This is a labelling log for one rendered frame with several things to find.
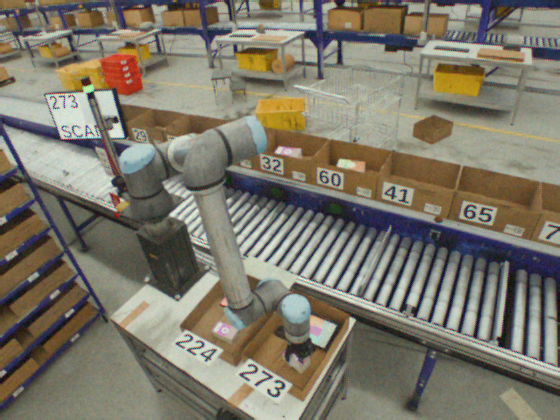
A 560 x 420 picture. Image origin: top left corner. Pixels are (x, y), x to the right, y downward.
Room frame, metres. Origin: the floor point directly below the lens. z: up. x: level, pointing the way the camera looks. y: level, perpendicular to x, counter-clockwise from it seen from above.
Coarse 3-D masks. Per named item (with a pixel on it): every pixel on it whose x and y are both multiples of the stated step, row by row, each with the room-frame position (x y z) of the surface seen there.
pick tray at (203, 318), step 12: (216, 288) 1.15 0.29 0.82; (252, 288) 1.18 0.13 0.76; (204, 300) 1.08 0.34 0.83; (216, 300) 1.13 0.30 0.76; (192, 312) 1.01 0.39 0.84; (204, 312) 1.06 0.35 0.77; (216, 312) 1.06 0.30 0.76; (180, 324) 0.95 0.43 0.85; (192, 324) 0.99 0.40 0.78; (204, 324) 1.00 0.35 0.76; (216, 324) 1.00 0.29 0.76; (228, 324) 0.99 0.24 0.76; (252, 324) 0.98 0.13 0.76; (204, 336) 0.94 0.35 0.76; (240, 336) 0.92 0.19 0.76; (252, 336) 0.89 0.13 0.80; (228, 348) 0.87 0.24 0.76; (240, 348) 0.82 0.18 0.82; (228, 360) 0.80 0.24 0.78
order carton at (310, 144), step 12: (276, 132) 2.27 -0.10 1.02; (288, 132) 2.22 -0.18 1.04; (276, 144) 2.26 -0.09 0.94; (288, 144) 2.22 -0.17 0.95; (300, 144) 2.17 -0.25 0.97; (312, 144) 2.12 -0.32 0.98; (324, 144) 1.99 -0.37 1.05; (276, 156) 1.94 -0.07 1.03; (288, 156) 1.90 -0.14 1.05; (312, 156) 2.13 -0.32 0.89; (288, 168) 1.90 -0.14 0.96; (300, 168) 1.85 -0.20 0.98; (300, 180) 1.86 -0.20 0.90
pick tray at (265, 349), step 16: (320, 304) 0.99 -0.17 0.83; (272, 320) 0.95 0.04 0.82; (336, 320) 0.94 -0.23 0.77; (256, 336) 0.86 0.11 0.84; (272, 336) 0.90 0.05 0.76; (336, 336) 0.87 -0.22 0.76; (256, 352) 0.84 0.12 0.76; (272, 352) 0.83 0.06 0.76; (320, 352) 0.80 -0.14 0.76; (272, 368) 0.75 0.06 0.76; (288, 368) 0.75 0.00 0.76; (320, 368) 0.70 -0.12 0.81; (304, 384) 0.67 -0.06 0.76
